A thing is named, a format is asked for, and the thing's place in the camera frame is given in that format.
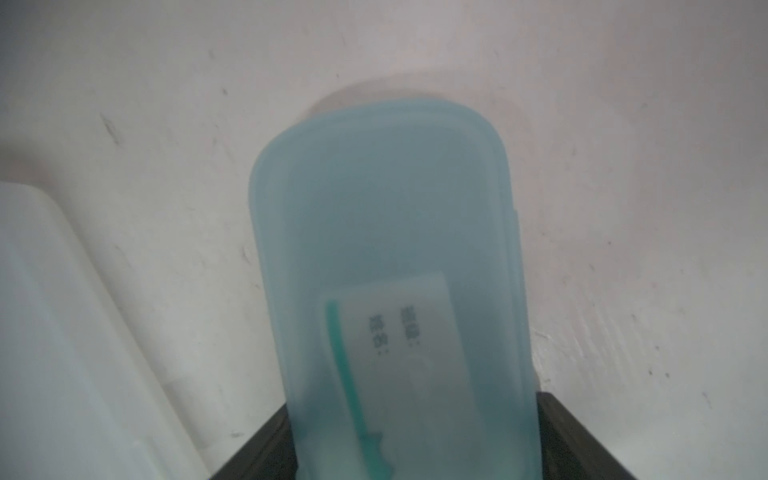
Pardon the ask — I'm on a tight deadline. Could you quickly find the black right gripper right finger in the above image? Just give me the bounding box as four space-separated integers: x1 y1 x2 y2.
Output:
536 392 635 480

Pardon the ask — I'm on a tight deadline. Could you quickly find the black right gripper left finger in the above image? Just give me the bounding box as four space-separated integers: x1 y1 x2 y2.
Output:
211 405 297 480

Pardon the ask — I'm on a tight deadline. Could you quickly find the frosted white pencil case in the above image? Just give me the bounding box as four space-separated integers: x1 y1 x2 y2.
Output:
1 182 210 479

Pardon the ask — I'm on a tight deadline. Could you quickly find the teal pencil case labelled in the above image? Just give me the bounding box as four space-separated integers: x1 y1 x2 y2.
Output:
249 99 543 479

